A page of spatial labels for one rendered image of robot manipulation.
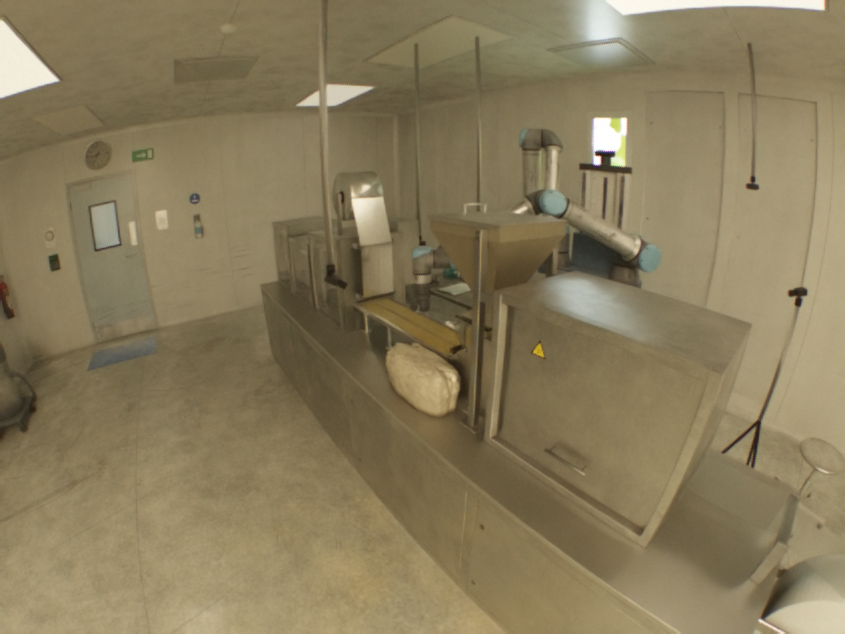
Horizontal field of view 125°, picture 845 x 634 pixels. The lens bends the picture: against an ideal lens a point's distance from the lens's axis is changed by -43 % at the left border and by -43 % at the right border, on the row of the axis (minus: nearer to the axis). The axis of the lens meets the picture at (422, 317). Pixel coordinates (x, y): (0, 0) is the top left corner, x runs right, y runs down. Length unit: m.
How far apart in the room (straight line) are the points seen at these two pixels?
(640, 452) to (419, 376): 0.83
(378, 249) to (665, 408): 1.66
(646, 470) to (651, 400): 0.19
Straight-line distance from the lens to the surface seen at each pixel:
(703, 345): 0.95
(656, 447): 1.00
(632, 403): 0.97
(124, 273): 5.55
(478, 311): 1.20
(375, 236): 2.12
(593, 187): 2.56
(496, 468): 1.27
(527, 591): 1.35
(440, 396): 1.40
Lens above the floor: 1.66
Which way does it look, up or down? 21 degrees down
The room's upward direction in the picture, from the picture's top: 1 degrees counter-clockwise
